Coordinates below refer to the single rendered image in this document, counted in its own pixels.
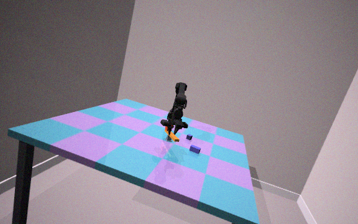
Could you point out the orange bar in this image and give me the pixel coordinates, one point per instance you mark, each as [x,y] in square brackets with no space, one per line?
[172,135]

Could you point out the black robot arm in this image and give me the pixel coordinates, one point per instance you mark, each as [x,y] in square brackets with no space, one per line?
[177,110]

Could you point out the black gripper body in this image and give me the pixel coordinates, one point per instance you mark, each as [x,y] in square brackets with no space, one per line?
[164,122]

